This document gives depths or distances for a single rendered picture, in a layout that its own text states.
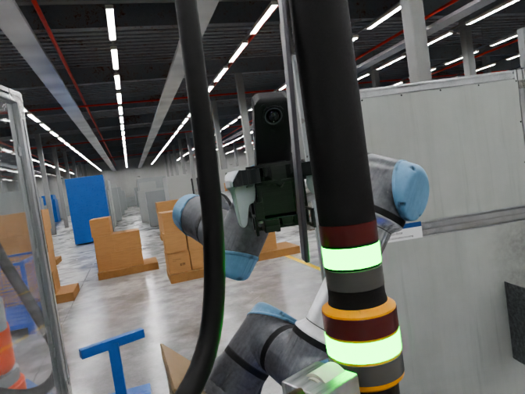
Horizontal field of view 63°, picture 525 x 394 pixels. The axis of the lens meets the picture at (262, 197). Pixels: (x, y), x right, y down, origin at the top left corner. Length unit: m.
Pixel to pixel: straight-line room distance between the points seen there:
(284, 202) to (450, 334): 2.02
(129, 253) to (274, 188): 9.01
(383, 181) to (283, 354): 0.41
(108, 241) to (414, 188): 8.76
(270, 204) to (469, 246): 1.96
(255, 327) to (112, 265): 8.57
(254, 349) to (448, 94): 1.71
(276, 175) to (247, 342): 0.57
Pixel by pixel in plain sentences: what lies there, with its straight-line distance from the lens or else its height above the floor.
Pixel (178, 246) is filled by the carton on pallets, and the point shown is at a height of 0.60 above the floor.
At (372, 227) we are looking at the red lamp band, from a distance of 0.25.
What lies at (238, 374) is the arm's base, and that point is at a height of 1.24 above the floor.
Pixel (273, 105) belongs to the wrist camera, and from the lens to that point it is 0.52.
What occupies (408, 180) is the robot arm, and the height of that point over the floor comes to 1.61.
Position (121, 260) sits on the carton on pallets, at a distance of 9.49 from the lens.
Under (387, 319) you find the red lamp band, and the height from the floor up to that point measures 1.57.
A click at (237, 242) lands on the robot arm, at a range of 0.67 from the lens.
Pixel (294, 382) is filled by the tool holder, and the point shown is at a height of 1.55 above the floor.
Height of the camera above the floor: 1.66
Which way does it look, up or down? 3 degrees down
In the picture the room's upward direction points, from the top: 8 degrees counter-clockwise
